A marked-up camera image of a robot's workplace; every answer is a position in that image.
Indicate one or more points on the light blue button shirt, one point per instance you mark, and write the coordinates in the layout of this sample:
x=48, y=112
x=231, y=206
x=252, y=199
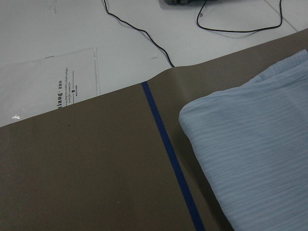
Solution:
x=251, y=142

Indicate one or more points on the brown paper table cover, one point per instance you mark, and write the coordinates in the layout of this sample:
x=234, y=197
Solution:
x=121, y=162

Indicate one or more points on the clear plastic bag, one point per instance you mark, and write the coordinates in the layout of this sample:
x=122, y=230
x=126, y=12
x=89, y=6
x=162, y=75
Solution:
x=32, y=88

